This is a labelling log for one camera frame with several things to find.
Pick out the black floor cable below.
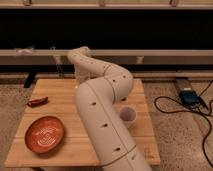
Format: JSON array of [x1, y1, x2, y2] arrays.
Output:
[[153, 79, 213, 168]]

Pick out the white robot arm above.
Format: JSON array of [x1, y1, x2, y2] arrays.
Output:
[[68, 47, 152, 171]]

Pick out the orange ridged plate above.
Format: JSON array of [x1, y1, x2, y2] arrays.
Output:
[[25, 116, 65, 154]]

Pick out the red chili pepper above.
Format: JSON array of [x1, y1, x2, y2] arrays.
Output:
[[27, 97, 48, 107]]

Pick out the blue power adapter box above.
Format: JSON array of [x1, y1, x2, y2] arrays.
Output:
[[179, 90, 200, 106]]

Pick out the translucent plastic cup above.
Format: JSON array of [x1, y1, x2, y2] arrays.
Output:
[[119, 106, 137, 128]]

